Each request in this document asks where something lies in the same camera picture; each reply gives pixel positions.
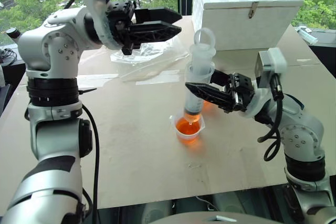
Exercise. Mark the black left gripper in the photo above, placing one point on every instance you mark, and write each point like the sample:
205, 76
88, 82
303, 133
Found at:
122, 16

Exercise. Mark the small clear syringe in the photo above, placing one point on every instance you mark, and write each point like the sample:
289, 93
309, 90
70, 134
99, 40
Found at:
308, 36

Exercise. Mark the white checkered box with latch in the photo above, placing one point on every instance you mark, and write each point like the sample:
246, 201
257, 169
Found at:
236, 3

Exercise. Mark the black side table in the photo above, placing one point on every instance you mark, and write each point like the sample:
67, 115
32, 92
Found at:
325, 45

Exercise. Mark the clear plastic bag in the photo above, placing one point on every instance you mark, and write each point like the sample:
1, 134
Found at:
147, 54

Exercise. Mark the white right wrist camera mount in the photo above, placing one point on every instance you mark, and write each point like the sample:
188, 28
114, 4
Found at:
273, 60

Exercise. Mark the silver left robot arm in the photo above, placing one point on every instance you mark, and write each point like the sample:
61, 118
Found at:
52, 51

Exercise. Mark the large clear plastic syringe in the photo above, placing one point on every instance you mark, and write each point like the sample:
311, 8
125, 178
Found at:
193, 103

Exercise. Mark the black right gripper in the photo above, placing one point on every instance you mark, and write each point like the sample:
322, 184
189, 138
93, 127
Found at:
242, 90

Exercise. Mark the black zip tie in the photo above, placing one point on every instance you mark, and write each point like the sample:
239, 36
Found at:
88, 91

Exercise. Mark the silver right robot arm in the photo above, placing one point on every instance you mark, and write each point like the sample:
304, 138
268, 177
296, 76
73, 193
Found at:
302, 129

